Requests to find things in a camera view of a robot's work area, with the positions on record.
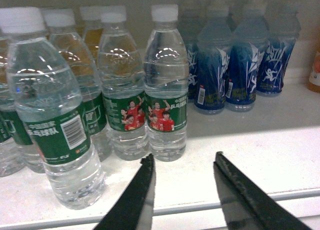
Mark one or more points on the blue sports drink bottle middle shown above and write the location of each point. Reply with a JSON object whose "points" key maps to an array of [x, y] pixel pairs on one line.
{"points": [[248, 50]]}

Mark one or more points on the water bottle green label leftmost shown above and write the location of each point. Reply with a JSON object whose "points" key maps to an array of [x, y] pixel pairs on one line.
{"points": [[166, 74]]}

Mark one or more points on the blue sports drink bottle left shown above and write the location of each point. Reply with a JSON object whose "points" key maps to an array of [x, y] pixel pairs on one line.
{"points": [[214, 44]]}

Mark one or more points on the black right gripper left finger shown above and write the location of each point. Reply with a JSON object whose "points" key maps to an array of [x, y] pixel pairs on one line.
{"points": [[135, 207]]}

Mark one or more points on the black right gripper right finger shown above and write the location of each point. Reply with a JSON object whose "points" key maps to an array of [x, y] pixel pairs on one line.
{"points": [[245, 206]]}

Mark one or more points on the blue sports drink bottle right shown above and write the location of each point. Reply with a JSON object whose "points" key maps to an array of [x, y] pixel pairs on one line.
{"points": [[284, 31]]}

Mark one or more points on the blue sports drink bottle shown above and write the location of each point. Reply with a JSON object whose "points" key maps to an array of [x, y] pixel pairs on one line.
{"points": [[214, 44], [284, 31], [248, 50]]}

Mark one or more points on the water bottle team picture label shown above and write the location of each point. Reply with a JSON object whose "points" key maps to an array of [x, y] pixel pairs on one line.
{"points": [[121, 75]]}

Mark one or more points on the water bottle barcode label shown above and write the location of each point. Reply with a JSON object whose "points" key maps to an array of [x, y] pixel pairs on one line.
{"points": [[64, 37]]}

